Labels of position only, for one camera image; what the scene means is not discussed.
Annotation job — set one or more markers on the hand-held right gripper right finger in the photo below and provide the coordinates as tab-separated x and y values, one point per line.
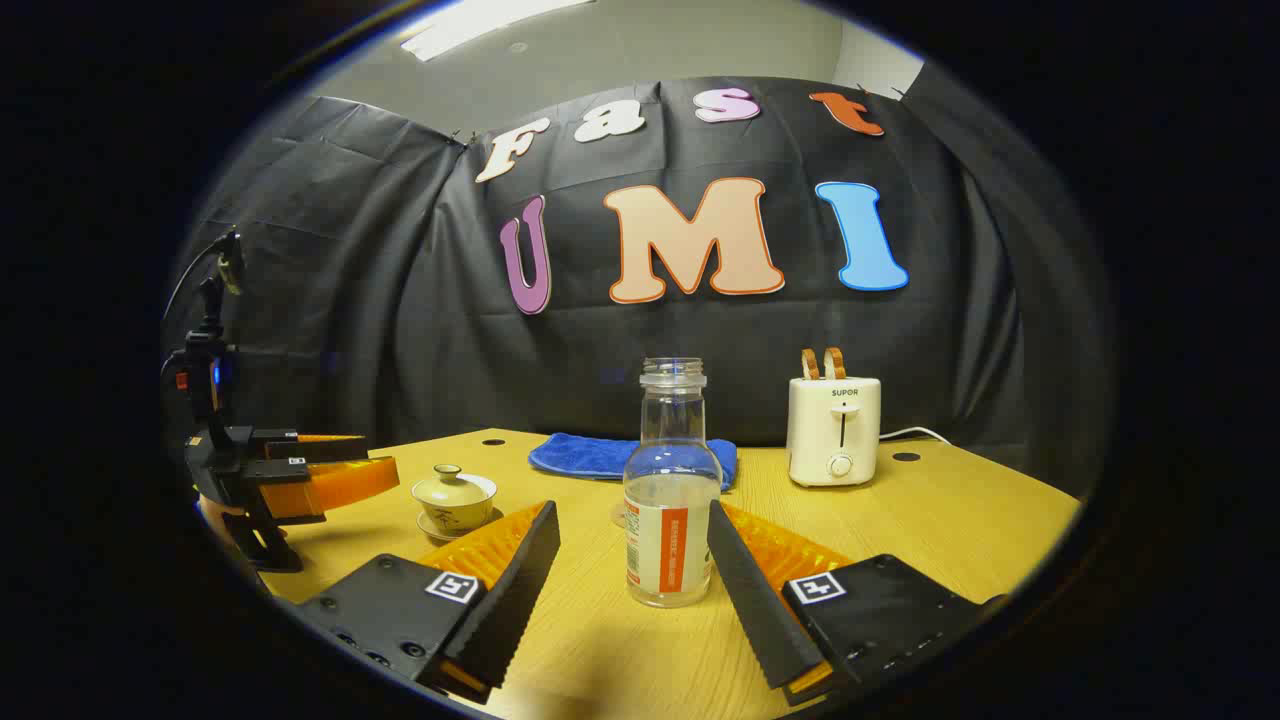
755	600

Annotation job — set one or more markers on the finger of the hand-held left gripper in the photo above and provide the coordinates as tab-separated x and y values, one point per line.
340	485
320	448

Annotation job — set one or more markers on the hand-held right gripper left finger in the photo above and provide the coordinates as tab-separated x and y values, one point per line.
520	590

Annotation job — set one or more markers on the cream ceramic teacup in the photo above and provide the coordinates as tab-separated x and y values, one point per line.
458	515

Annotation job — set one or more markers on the cream teacup lid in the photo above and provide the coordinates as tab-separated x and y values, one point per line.
452	486

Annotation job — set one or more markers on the round brown coaster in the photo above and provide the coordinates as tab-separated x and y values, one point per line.
618	516

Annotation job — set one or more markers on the clear glass water bottle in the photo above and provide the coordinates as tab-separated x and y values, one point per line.
670	500

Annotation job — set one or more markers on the cream ceramic saucer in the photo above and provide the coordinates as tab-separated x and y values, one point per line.
432	532

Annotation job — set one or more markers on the blue towel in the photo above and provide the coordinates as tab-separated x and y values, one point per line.
590	455

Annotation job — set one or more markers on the black backdrop cloth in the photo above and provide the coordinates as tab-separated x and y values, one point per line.
400	300

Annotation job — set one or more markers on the white toaster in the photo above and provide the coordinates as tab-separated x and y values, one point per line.
830	440

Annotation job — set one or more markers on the toast slice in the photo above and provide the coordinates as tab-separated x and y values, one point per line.
810	365
835	363

